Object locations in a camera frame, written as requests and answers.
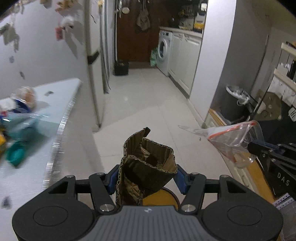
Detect brown corrugated cardboard piece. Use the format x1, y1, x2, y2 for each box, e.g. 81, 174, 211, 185
116, 127, 178, 207

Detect clear zip plastic bag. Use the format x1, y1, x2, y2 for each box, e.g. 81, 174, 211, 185
179, 120, 264, 169

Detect yellow round trash bin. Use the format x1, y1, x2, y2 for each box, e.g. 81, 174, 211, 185
142, 187, 180, 210

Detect dark trash can with liner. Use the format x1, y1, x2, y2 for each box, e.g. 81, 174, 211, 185
221, 85, 250, 124

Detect blue trash pile on table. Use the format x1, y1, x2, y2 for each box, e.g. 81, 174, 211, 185
1, 86, 55, 167

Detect silver foil table mat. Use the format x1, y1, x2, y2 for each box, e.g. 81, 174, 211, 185
1, 78, 81, 240

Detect black crate on floor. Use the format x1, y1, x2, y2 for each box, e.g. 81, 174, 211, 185
114, 60, 129, 76

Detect green bag by washer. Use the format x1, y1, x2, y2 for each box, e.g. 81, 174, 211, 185
149, 48, 158, 67

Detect white kitchen cabinets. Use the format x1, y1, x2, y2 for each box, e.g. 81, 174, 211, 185
168, 33, 202, 95

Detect dark wooden door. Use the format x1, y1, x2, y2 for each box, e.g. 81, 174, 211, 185
116, 0, 176, 63

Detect white washing machine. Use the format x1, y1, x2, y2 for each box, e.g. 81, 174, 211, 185
157, 30, 173, 76

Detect brown bag hanging on door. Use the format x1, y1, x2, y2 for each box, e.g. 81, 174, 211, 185
137, 0, 151, 31

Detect white refrigerator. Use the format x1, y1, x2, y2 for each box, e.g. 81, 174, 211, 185
85, 1, 105, 131

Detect pink tag on wall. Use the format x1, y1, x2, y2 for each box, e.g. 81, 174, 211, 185
55, 27, 63, 41

